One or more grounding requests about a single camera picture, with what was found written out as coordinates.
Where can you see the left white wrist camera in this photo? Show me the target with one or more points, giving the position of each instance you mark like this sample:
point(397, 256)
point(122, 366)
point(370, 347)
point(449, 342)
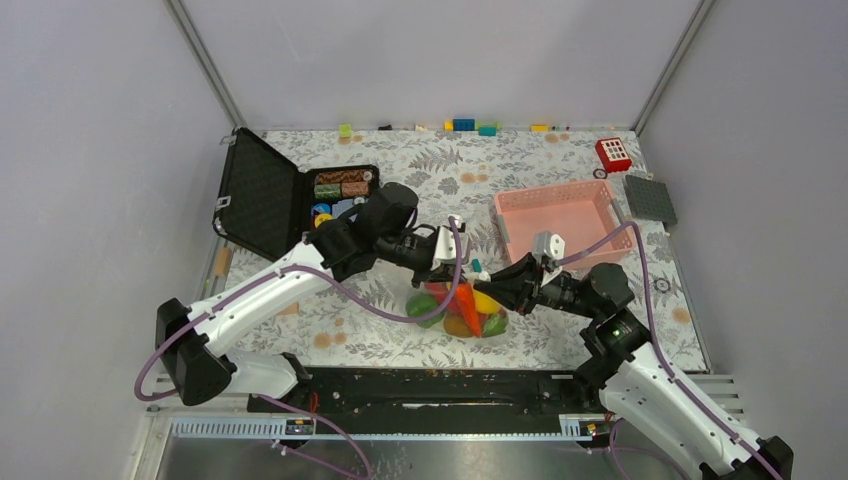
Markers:
point(448, 248)

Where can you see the red chili toy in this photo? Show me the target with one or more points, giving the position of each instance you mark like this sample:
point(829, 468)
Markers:
point(439, 291)

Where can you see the yellow pepper toy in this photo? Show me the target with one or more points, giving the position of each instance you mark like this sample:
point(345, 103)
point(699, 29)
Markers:
point(484, 304)

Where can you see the blue brick at wall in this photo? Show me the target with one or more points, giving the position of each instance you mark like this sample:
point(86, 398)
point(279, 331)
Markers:
point(463, 124)

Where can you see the red grid block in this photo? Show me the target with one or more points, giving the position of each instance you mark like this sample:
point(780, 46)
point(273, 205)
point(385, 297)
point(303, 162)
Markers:
point(613, 155)

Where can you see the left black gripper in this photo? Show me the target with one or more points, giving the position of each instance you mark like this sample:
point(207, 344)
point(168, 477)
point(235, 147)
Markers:
point(442, 273)

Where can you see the green teal brick at wall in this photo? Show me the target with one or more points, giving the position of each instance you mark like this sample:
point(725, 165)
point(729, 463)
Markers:
point(487, 130)

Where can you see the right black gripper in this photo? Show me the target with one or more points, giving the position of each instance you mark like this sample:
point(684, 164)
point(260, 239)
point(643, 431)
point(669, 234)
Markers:
point(519, 286)

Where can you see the wooden block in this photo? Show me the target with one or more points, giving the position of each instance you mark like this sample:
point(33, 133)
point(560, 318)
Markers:
point(222, 262)

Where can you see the brown kiwi toy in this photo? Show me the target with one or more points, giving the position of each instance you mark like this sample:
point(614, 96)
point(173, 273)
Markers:
point(456, 326)

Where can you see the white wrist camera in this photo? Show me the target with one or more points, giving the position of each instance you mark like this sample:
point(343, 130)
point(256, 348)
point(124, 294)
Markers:
point(448, 248)
point(548, 245)

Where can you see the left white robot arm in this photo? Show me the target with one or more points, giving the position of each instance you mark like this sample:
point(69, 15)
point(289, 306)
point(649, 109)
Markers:
point(195, 357)

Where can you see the orange carrot toy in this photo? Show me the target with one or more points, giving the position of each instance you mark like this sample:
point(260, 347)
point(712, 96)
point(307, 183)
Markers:
point(464, 299)

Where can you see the pink plastic basket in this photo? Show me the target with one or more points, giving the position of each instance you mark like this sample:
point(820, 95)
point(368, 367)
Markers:
point(581, 212)

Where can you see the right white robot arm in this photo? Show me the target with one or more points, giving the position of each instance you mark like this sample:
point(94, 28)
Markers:
point(629, 376)

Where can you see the clear zip top bag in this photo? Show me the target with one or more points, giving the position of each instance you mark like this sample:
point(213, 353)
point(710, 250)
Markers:
point(493, 325)

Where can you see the dark grey baseplate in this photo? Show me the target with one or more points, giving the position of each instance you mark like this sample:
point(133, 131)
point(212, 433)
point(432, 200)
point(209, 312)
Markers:
point(649, 200)

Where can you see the black open case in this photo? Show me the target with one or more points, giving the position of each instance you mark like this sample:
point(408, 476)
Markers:
point(266, 203)

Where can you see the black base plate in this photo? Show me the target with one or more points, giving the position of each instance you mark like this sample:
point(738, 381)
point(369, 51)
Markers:
point(446, 402)

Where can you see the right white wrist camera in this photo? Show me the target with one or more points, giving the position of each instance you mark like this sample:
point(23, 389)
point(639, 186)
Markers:
point(548, 245)

